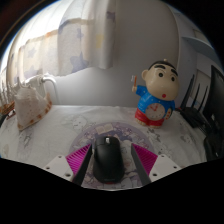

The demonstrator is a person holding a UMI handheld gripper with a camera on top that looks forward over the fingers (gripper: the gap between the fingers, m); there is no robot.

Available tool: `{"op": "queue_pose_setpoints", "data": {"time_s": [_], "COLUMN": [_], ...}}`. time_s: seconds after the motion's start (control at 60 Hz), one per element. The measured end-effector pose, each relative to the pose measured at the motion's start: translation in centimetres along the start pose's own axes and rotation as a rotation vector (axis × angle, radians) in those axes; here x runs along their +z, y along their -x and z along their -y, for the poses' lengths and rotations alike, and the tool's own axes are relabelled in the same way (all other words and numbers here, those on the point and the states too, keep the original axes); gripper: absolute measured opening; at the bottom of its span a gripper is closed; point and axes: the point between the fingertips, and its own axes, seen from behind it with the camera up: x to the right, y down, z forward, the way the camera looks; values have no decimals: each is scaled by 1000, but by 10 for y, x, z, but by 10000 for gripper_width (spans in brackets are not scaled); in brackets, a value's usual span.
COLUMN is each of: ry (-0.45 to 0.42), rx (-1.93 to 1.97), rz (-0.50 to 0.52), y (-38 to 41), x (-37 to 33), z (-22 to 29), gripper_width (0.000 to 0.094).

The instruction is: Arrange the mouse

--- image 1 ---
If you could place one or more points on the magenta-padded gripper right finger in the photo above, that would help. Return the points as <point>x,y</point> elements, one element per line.
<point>165,166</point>

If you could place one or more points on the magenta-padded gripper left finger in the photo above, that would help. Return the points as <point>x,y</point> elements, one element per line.
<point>60,166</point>

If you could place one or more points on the black computer mouse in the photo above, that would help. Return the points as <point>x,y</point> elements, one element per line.
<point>108,160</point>

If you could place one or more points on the round purple printed mouse pad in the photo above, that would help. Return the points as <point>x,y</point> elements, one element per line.
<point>133,133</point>

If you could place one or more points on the white printed tablecloth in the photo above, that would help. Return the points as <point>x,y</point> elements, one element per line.
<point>50,140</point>

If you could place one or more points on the black router with antennas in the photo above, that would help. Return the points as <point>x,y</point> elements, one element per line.
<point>193,115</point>

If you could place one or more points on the large white conch shell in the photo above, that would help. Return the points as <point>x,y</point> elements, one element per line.
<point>31,108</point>

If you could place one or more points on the cartoon boy figurine clock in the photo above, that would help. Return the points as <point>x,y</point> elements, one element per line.
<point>156,96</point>

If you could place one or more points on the black computer monitor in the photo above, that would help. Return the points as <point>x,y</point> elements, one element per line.
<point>216,100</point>

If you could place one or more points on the white radiator pipe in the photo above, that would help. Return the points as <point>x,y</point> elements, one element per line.
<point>46,80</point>

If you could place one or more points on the white star-print curtain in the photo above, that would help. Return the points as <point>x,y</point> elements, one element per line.
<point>73,36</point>

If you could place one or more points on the white wall shelf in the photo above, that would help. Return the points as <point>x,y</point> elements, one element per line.
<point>200,46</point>

